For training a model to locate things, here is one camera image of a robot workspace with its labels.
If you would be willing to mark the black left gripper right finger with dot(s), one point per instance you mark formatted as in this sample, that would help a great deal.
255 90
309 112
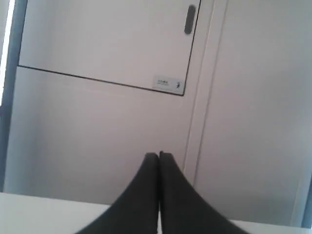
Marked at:
182 209

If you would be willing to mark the white cabinet doors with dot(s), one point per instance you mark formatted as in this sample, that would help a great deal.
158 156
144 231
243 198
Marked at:
81 112

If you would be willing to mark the white cabinet label sticker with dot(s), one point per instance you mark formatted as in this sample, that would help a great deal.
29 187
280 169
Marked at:
167 84

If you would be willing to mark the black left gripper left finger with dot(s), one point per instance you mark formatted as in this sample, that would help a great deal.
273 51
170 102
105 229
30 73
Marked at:
136 210

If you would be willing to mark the black cabinet door handle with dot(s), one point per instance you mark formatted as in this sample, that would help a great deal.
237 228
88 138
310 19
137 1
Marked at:
189 19

